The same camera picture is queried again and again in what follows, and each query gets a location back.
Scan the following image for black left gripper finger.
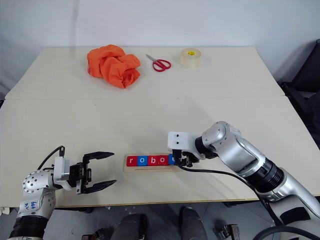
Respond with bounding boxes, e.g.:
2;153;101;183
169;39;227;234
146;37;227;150
81;179;118;195
82;150;116;164

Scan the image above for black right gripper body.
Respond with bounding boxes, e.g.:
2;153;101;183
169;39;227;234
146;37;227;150
181;149;200;169

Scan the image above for black padded chair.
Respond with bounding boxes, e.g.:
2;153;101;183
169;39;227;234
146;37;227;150
279;38;320;152

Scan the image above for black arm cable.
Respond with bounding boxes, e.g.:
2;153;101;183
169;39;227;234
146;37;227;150
36;145;67;171
178;163;301;240

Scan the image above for clear tape roll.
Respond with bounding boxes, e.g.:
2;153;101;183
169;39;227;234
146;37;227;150
179;47;203;69

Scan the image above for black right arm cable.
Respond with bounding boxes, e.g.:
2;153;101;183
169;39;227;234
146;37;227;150
178;163;301;240

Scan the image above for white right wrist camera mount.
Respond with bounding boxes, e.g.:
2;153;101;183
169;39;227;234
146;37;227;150
167;130;206;160

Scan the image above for wooden letter tray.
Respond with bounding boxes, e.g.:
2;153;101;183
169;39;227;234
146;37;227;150
123;154;180;174

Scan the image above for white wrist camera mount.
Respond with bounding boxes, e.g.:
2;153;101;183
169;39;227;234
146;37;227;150
167;130;206;160
53;155;76;190

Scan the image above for crumpled orange cloth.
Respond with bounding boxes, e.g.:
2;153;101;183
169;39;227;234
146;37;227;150
86;44;142;89

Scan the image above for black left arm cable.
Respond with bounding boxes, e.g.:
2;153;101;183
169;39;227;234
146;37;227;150
36;145;67;171

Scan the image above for red handled scissors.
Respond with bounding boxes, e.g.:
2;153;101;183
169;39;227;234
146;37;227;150
145;53;173;73

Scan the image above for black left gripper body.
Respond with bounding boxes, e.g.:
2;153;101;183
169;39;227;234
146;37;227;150
68;155;92;196

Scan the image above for dark metal floor fitting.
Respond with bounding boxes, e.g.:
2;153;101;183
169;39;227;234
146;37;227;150
80;227;114;240
211;223;242;240

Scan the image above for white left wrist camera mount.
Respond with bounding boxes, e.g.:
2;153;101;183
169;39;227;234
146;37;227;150
53;155;76;190

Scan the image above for dark rounded shape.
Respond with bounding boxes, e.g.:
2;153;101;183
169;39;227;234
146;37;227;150
114;213;149;240
179;205;209;240

